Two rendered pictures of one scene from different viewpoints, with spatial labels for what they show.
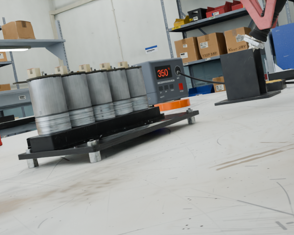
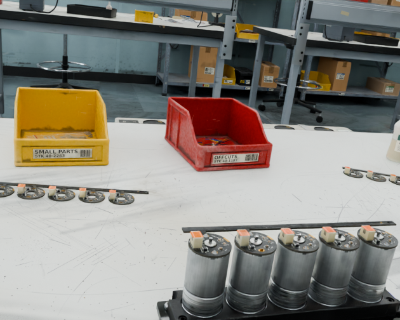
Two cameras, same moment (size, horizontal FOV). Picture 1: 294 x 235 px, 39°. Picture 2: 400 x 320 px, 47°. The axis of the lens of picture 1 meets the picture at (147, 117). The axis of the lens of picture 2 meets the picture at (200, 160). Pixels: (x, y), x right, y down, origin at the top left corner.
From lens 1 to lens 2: 21 cm
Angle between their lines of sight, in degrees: 43
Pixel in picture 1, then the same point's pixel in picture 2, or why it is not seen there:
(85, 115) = (246, 302)
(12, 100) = not seen: outside the picture
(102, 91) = (293, 276)
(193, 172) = not seen: outside the picture
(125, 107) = (329, 296)
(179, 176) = not seen: outside the picture
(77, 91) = (247, 273)
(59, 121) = (200, 306)
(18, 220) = not seen: outside the picture
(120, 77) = (339, 260)
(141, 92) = (373, 280)
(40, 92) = (191, 266)
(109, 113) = (293, 303)
